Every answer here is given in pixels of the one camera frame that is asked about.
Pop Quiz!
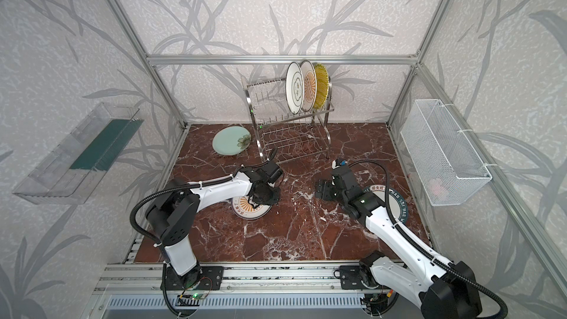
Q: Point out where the light green flower plate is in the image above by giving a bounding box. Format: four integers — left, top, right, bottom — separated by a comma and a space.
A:
212, 126, 252, 156

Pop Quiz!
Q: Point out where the large orange sun plate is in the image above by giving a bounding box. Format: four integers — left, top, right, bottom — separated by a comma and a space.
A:
300, 60, 317, 112

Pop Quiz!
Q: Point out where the yellow green striped plate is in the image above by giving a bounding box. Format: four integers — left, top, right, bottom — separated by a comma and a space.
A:
313, 63, 329, 110

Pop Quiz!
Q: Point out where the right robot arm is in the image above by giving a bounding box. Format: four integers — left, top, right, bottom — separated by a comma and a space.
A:
315, 159, 509, 318

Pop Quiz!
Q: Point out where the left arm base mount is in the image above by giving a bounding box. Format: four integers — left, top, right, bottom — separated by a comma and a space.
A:
160, 265, 224, 291

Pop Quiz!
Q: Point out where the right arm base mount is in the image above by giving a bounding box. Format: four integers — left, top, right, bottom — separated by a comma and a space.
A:
333, 265, 395, 294

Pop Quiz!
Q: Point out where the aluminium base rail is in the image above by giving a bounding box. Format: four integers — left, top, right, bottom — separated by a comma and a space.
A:
90, 260, 466, 295

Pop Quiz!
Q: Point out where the stainless steel dish rack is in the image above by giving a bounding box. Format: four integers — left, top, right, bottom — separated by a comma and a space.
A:
242, 78, 335, 163

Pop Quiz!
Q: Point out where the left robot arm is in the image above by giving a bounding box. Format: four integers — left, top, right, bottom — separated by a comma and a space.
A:
129, 160, 283, 277

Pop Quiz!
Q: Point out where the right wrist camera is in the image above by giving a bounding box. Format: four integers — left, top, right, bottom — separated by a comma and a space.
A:
332, 158, 348, 171

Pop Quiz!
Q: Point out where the small orange sun plate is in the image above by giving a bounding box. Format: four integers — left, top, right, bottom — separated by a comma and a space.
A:
231, 196, 272, 220

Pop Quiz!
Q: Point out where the white plate green emblem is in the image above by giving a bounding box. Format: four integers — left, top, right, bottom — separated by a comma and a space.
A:
286, 62, 304, 115

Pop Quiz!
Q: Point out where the white wire mesh basket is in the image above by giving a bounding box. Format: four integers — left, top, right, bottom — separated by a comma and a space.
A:
401, 99, 492, 207

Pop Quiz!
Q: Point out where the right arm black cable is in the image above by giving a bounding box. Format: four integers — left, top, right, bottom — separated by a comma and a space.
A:
345, 159, 509, 319

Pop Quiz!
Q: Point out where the white plate green rim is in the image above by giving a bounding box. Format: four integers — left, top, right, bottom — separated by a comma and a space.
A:
365, 185, 409, 224

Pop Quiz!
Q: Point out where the clear plastic tray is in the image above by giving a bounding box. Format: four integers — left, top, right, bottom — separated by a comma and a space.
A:
13, 103, 143, 205

